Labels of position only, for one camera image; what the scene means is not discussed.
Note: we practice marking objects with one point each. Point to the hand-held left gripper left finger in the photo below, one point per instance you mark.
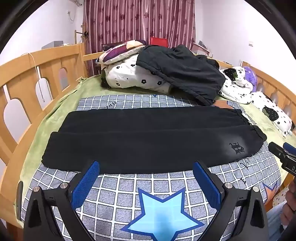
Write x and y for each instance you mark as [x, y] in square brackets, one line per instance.
[85, 180]

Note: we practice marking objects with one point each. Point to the purple plush toy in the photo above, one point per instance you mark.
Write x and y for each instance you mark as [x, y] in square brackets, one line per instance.
[251, 76]

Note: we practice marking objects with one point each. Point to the maroon floral curtain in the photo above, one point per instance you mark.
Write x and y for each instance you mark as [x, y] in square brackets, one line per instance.
[138, 20]

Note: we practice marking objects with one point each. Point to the dark phone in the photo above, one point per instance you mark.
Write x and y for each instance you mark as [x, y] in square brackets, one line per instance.
[19, 199]

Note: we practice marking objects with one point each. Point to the wooden coat rack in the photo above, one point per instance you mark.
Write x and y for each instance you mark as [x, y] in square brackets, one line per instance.
[75, 37]

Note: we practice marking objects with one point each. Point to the wooden bed frame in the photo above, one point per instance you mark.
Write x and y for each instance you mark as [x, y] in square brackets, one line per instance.
[13, 69]

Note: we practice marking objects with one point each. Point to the white air conditioner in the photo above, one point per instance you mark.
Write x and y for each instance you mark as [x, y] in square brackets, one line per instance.
[77, 2]

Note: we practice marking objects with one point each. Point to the blue checkered star blanket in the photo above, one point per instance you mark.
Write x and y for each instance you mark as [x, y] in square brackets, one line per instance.
[115, 197]

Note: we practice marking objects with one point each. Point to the person's right hand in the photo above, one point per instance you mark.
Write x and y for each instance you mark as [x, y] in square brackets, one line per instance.
[290, 210]

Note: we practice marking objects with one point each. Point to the black pants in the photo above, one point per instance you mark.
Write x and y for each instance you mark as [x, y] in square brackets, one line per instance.
[138, 139]

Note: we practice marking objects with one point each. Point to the purple patterned pillow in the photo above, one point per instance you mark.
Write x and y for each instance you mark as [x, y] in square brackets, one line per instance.
[115, 52]

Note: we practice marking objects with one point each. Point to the person's blue jeans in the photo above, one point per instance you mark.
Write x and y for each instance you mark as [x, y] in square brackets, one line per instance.
[276, 222]

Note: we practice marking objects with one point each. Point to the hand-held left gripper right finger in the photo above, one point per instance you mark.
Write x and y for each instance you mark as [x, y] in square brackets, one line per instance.
[208, 183]

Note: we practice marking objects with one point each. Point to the black jacket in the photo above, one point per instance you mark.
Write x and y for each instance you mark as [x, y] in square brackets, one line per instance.
[185, 69]

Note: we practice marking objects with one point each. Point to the red box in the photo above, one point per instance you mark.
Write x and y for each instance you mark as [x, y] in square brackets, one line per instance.
[158, 41]

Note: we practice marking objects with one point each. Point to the white strawberry print pillow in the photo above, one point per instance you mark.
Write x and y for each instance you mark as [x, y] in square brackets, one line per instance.
[277, 120]

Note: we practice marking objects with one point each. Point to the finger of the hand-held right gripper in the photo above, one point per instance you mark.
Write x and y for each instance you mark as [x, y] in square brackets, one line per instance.
[290, 147]
[276, 149]

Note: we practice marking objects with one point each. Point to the white floral duvet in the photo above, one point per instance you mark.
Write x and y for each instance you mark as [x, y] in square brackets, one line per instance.
[129, 74]

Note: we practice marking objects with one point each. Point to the grey box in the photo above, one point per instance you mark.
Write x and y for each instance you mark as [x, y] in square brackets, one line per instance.
[55, 43]

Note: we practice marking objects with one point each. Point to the clear plastic storage box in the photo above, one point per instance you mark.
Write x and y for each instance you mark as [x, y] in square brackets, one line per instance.
[198, 47]

